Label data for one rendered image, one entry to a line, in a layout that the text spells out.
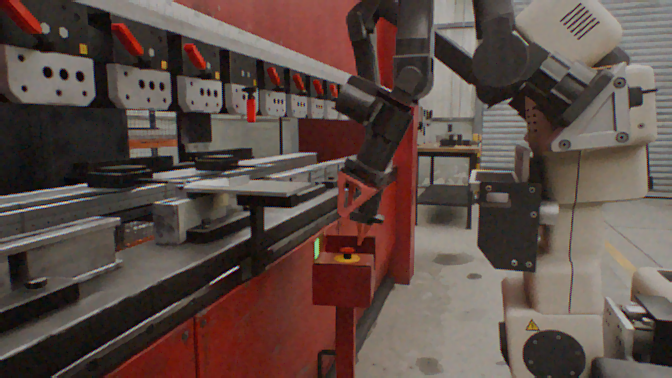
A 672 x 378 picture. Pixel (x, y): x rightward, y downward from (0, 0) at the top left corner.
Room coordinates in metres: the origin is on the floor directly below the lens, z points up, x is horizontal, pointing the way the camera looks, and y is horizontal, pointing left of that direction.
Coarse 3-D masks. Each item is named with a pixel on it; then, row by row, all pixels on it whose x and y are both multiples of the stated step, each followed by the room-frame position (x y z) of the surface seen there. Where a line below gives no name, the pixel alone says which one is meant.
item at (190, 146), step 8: (184, 112) 1.08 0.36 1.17; (192, 112) 1.10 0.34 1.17; (200, 112) 1.13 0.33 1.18; (184, 120) 1.08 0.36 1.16; (192, 120) 1.10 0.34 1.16; (200, 120) 1.13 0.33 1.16; (208, 120) 1.16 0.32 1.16; (184, 128) 1.08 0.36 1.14; (192, 128) 1.10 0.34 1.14; (200, 128) 1.13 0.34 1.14; (208, 128) 1.16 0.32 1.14; (184, 136) 1.08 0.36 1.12; (192, 136) 1.10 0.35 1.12; (200, 136) 1.13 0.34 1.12; (208, 136) 1.16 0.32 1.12; (184, 144) 1.08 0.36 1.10; (192, 144) 1.11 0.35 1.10; (200, 144) 1.14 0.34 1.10; (208, 144) 1.17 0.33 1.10
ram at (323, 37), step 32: (96, 0) 0.81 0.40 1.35; (192, 0) 1.07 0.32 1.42; (224, 0) 1.20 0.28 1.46; (256, 0) 1.37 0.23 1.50; (288, 0) 1.60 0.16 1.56; (320, 0) 1.91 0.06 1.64; (352, 0) 2.37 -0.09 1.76; (192, 32) 1.07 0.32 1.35; (256, 32) 1.37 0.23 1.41; (288, 32) 1.59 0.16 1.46; (320, 32) 1.91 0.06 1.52; (384, 32) 3.14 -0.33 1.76; (288, 64) 1.59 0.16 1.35; (352, 64) 2.38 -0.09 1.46; (384, 64) 3.16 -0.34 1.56
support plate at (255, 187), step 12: (228, 180) 1.18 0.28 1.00; (252, 180) 1.18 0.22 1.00; (264, 180) 1.18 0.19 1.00; (216, 192) 1.01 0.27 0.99; (228, 192) 1.01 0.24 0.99; (240, 192) 1.00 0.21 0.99; (252, 192) 0.99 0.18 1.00; (264, 192) 0.98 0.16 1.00; (276, 192) 0.97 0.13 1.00; (288, 192) 0.97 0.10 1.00
